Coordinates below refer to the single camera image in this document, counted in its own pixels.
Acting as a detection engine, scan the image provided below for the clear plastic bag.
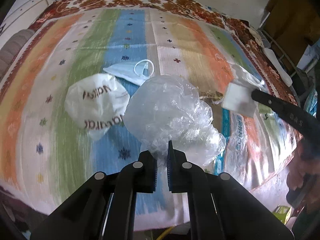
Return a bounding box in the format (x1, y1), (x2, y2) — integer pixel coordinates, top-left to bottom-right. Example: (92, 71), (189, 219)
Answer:
(124, 75), (226, 166)

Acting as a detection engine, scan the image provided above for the colourful striped bed cover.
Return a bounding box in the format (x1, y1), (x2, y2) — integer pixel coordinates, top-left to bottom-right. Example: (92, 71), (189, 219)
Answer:
(1, 9), (300, 231)

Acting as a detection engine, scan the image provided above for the white printed paper bag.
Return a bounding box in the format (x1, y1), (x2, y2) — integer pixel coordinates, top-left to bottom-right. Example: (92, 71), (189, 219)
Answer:
(65, 74), (130, 141)

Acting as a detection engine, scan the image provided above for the small crumpled clear wrapper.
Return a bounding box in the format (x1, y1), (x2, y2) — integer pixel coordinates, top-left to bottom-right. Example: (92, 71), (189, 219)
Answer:
(199, 91), (223, 105)

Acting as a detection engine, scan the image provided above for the grey striped bolster pillow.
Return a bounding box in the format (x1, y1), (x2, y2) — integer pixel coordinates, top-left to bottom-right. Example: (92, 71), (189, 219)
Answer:
(0, 29), (35, 80)

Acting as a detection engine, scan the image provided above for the blue surgical face mask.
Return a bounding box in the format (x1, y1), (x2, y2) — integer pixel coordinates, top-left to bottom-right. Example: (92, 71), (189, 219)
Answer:
(103, 59), (155, 86)

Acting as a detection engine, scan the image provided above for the yellow cable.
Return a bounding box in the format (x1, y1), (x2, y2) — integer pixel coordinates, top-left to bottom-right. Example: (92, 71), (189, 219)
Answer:
(156, 225), (176, 240)

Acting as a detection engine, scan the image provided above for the person's right hand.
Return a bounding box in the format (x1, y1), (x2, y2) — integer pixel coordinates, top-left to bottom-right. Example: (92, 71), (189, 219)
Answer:
(286, 140), (319, 213)

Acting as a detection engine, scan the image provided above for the blue white mask package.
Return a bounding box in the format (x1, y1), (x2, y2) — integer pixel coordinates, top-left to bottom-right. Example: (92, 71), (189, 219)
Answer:
(213, 108), (264, 187)

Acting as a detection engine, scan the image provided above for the red floral blanket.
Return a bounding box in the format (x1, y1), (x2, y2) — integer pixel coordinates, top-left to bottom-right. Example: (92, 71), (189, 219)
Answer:
(27, 0), (300, 105)

